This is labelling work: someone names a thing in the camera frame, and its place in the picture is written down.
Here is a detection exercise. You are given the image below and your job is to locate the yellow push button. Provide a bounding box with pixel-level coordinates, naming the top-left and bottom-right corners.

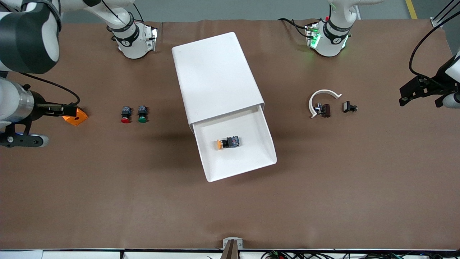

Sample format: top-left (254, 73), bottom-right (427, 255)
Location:
top-left (217, 136), bottom-right (240, 150)

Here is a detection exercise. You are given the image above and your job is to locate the white plastic drawer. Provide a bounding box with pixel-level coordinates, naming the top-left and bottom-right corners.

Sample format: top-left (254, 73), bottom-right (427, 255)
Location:
top-left (192, 104), bottom-right (278, 183)

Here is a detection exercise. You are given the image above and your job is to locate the orange button box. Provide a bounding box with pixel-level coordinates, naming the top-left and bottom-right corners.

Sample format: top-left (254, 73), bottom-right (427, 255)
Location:
top-left (62, 106), bottom-right (88, 126)

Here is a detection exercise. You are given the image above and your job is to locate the white drawer cabinet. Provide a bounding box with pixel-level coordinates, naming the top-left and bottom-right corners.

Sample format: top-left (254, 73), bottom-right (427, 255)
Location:
top-left (172, 32), bottom-right (265, 126)

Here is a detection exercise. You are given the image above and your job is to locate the brown table mat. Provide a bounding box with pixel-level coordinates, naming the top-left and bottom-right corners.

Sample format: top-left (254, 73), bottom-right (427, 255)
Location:
top-left (0, 18), bottom-right (460, 251)

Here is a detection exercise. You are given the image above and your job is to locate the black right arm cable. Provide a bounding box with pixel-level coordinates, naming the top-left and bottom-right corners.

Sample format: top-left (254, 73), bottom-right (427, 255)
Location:
top-left (22, 72), bottom-right (81, 107)

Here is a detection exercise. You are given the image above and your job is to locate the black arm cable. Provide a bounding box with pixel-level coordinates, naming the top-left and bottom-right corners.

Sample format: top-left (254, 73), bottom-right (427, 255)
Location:
top-left (409, 13), bottom-right (460, 88)
top-left (22, 72), bottom-right (81, 107)

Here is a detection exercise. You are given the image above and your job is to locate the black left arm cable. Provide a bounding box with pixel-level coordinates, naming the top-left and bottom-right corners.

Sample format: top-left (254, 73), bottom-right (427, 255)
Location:
top-left (409, 13), bottom-right (460, 88)

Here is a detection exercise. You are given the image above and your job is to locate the aluminium frame profile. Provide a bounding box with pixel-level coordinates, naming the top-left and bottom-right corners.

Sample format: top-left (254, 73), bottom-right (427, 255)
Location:
top-left (431, 0), bottom-right (457, 28)

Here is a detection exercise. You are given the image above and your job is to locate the white curved plastic bracket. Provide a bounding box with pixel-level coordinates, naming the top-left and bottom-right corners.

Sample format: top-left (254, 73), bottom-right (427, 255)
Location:
top-left (308, 89), bottom-right (342, 119)

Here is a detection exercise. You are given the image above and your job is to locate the black base cable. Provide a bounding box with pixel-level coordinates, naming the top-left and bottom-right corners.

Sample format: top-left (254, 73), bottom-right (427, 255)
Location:
top-left (277, 17), bottom-right (310, 38)
top-left (132, 3), bottom-right (145, 23)

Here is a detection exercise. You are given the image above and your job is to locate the bundle of coloured cables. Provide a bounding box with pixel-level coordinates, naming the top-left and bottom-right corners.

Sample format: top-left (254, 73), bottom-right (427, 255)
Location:
top-left (262, 250), bottom-right (460, 259)

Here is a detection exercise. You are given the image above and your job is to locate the grey metal edge bracket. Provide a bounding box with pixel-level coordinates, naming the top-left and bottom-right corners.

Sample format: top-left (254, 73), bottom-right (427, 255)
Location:
top-left (223, 237), bottom-right (243, 250)

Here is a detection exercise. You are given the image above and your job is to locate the brown pointed post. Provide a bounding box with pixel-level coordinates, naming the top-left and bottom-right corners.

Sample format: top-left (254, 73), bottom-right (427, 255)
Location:
top-left (220, 240), bottom-right (240, 259)

